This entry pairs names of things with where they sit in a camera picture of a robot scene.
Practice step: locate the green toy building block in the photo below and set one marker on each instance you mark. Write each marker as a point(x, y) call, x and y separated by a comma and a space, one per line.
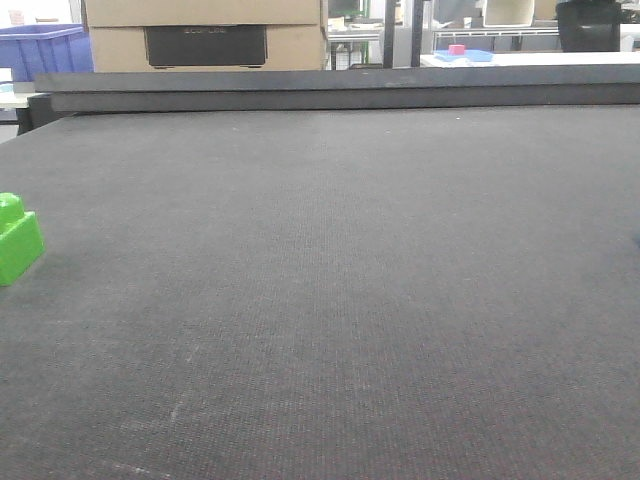
point(22, 242)

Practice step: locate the small pink block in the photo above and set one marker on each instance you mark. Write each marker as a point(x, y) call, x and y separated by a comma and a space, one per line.
point(456, 49)

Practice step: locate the lower cardboard box black print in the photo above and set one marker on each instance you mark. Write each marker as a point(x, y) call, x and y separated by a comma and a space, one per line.
point(289, 48)

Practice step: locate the upper cardboard box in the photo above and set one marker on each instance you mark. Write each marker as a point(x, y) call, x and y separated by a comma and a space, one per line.
point(126, 13)

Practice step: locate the blue plastic crate background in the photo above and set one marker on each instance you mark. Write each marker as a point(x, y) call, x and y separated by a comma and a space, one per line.
point(30, 50)

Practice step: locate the black office chair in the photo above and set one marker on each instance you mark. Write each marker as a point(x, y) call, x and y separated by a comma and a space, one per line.
point(589, 26)

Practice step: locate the white table background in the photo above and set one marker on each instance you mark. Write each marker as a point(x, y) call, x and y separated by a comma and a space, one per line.
point(541, 59)

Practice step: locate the dark conveyor side rail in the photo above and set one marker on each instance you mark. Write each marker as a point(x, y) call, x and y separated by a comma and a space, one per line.
point(368, 89)

